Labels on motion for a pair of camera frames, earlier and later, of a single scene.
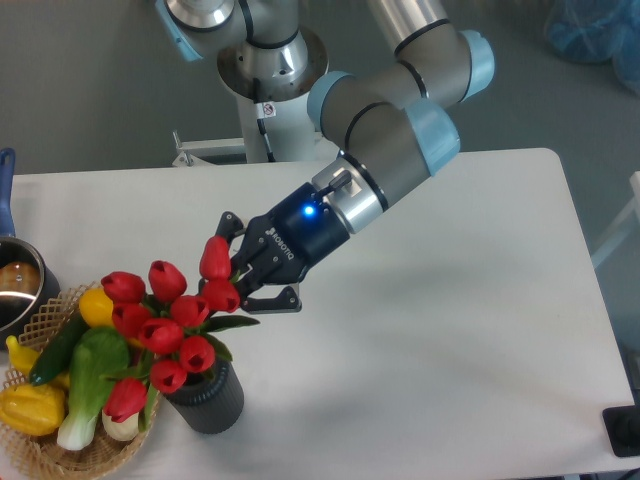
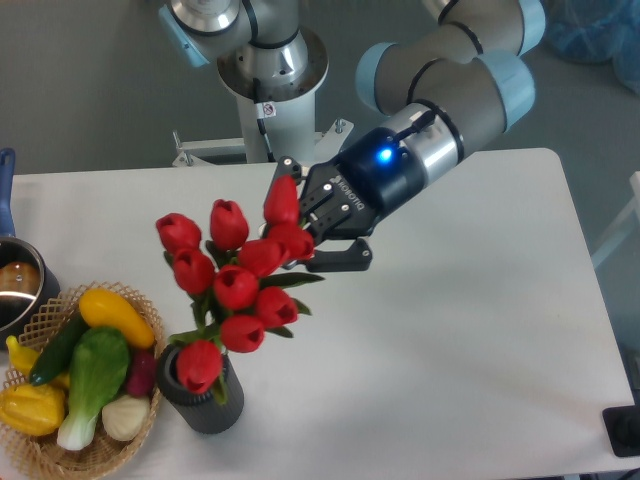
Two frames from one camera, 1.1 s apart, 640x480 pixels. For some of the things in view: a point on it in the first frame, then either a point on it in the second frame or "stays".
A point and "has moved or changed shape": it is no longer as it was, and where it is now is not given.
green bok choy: [97, 358] stays
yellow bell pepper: [33, 409] stays
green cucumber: [55, 358] stays
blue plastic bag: [593, 31] stays
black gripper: [280, 245] to [372, 178]
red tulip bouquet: [171, 334] has moved or changed shape
